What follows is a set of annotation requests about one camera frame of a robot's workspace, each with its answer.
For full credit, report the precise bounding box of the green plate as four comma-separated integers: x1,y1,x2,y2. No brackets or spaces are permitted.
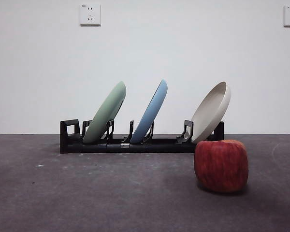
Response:
83,81,127,144

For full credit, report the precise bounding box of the red apple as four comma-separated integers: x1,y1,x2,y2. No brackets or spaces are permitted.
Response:
194,139,249,193

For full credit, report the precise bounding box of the blue plate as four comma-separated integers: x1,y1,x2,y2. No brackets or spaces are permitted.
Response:
130,79,168,144

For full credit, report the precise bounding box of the beige plate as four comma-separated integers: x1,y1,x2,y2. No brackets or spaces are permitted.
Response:
190,81,232,144

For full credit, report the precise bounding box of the black plate rack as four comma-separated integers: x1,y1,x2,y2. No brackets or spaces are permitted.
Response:
59,118,225,154

